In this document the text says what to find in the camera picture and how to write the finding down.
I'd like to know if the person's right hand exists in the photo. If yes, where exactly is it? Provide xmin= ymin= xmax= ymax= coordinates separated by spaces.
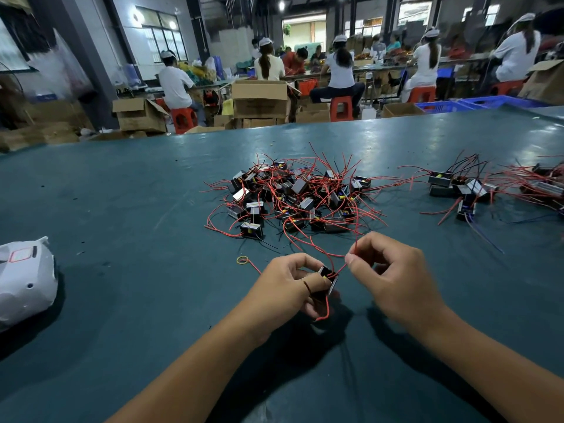
xmin=345 ymin=231 xmax=451 ymax=335

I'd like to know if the person's left hand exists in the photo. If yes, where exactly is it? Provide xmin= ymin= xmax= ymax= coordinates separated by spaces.
xmin=238 ymin=253 xmax=333 ymax=344

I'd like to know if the central pile of wired modules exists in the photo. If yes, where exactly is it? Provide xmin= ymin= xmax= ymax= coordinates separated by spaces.
xmin=204 ymin=152 xmax=398 ymax=256

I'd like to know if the person's left forearm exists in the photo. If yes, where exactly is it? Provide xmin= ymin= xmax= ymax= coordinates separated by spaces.
xmin=106 ymin=325 xmax=266 ymax=423

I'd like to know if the person's right forearm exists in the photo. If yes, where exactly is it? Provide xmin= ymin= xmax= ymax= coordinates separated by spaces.
xmin=427 ymin=308 xmax=564 ymax=423

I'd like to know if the yellow rubber band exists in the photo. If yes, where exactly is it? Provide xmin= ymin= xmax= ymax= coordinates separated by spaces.
xmin=236 ymin=255 xmax=262 ymax=274

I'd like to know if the shallow cardboard box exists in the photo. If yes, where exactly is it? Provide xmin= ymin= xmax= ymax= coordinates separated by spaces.
xmin=381 ymin=102 xmax=427 ymax=118

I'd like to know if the blue plastic crate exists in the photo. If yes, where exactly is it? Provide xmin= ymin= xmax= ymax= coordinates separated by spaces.
xmin=416 ymin=101 xmax=477 ymax=115
xmin=458 ymin=95 xmax=548 ymax=110

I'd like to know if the low cardboard box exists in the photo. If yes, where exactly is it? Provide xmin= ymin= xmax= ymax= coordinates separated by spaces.
xmin=295 ymin=101 xmax=333 ymax=124

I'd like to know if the large closed cardboard box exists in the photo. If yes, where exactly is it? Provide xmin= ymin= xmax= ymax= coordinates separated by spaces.
xmin=231 ymin=80 xmax=291 ymax=119

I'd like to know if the open cardboard box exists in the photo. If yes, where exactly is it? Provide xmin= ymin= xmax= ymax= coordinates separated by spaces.
xmin=112 ymin=96 xmax=170 ymax=134

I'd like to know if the tilted cardboard box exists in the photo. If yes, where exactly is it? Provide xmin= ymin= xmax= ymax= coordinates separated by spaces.
xmin=520 ymin=59 xmax=564 ymax=106

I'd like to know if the white plastic shell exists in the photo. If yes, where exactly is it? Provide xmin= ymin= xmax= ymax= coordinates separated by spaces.
xmin=0 ymin=237 xmax=59 ymax=330

